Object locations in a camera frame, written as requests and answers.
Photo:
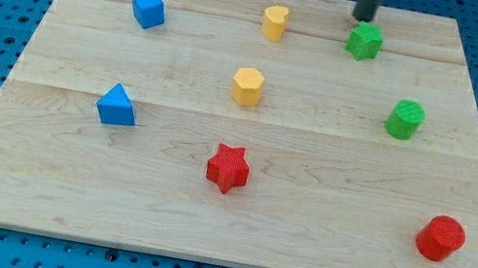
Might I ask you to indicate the yellow heart block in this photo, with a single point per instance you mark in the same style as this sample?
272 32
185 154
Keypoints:
275 19

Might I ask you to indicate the red star block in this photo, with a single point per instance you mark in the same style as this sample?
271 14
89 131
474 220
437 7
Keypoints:
228 168

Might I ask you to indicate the light wooden board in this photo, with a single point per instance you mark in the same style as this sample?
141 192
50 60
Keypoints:
328 186

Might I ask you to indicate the yellow hexagon block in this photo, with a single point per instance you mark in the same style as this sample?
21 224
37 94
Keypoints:
247 86

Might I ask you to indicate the blue triangle block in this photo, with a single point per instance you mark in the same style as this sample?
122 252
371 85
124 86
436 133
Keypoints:
116 108

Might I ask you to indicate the blue cube block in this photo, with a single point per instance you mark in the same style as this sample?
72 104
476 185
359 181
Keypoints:
149 13

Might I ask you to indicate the green star block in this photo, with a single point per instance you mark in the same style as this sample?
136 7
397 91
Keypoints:
365 41

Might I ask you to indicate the green cylinder block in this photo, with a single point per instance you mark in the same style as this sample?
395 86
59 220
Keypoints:
405 119

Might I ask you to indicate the red cylinder block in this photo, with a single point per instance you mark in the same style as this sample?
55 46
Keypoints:
440 238

